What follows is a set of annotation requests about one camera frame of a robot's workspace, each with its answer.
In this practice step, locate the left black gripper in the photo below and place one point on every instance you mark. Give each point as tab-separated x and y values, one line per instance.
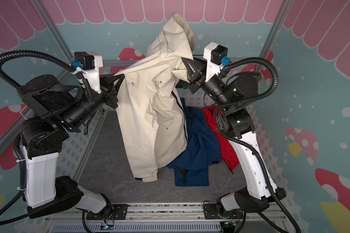
108	91

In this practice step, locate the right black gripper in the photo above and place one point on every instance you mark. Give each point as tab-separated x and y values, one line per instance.
200	65

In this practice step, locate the red jacket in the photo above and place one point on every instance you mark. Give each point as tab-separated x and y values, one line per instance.
228	154

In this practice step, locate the cream beige jacket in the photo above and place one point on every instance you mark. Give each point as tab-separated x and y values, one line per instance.
150	113

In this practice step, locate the navy blue jacket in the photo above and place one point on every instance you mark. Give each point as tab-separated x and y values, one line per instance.
191	167

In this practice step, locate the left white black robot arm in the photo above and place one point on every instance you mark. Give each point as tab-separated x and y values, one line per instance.
59	110

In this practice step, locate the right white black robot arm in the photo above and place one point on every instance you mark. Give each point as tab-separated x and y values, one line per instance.
235	124

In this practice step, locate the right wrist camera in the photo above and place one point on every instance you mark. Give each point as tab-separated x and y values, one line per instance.
216	57

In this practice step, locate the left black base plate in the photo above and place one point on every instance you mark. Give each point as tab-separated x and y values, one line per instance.
116	212

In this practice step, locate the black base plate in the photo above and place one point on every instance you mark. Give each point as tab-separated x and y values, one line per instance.
116	212
210	211

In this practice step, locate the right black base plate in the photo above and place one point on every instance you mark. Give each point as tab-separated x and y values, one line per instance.
210	211

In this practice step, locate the aluminium front rail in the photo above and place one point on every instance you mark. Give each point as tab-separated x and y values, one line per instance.
156	218

